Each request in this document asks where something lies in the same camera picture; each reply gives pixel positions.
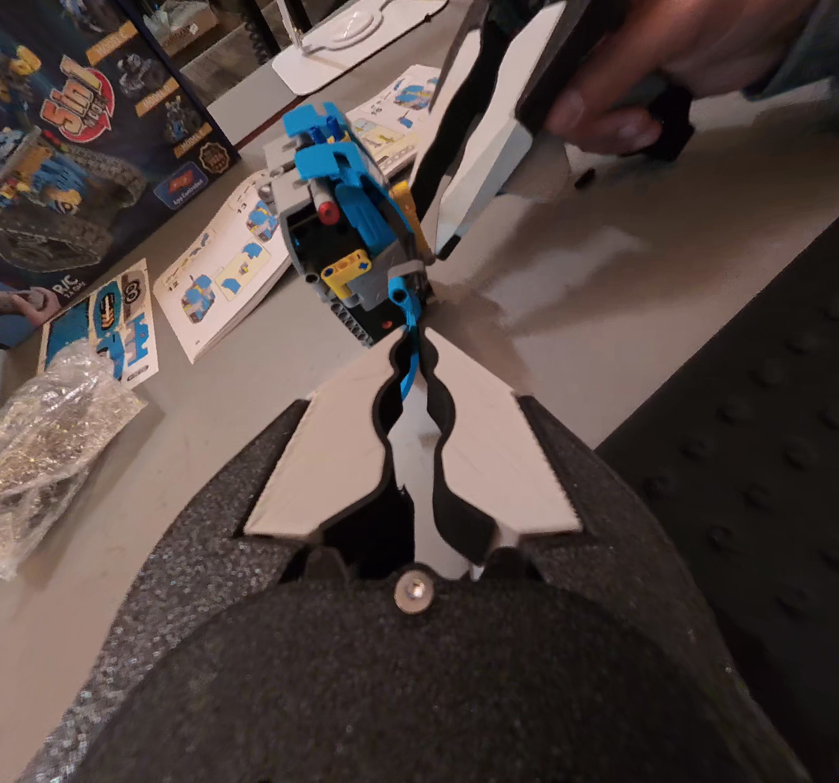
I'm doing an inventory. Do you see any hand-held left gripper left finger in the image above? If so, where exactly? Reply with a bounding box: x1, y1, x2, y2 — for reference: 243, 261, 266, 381
243, 327, 413, 543

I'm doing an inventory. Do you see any white instruction booklet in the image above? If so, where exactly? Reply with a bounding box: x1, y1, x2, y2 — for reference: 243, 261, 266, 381
154, 65, 440, 364

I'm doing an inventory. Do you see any clear plastic bag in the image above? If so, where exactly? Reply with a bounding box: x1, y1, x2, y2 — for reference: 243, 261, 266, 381
0, 344, 146, 581

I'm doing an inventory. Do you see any person's right hand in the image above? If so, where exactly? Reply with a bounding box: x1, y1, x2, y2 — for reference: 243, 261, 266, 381
546, 0, 836, 156

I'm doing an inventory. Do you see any blue yellow toy brick model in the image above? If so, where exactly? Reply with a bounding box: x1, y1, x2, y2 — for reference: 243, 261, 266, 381
265, 101, 439, 346

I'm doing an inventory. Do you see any printed paper sheet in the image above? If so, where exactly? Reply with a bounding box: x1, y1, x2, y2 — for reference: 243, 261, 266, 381
38, 259, 159, 391

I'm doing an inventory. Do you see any grey desk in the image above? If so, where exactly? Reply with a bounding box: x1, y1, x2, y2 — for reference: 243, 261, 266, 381
0, 0, 839, 783

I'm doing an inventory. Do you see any person's right forearm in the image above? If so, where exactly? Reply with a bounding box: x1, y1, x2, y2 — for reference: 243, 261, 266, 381
744, 0, 839, 102

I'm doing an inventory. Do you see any dark blue toy kit box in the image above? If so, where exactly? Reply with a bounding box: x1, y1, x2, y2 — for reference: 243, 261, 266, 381
0, 0, 240, 348

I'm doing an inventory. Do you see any blue curved panel piece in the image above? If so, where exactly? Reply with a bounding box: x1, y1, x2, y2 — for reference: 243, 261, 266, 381
388, 275, 426, 400

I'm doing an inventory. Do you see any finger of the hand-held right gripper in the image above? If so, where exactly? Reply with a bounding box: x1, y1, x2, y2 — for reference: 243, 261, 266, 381
434, 0, 568, 261
409, 24, 513, 214

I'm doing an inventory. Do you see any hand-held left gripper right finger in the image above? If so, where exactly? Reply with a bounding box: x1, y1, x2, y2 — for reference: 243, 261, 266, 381
423, 327, 584, 565

